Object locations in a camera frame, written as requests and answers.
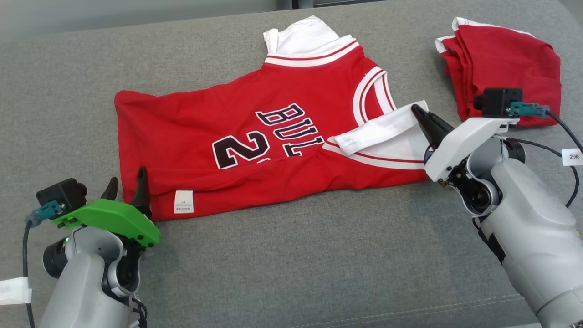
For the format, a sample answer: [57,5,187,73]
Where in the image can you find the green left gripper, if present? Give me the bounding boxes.
[51,166,161,249]

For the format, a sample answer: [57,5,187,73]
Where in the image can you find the red shorts with white band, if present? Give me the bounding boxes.
[435,17,562,127]

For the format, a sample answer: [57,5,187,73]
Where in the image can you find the red basketball jersey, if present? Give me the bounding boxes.
[114,15,431,222]

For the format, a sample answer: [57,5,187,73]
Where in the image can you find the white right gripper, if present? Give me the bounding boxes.
[411,104,520,183]

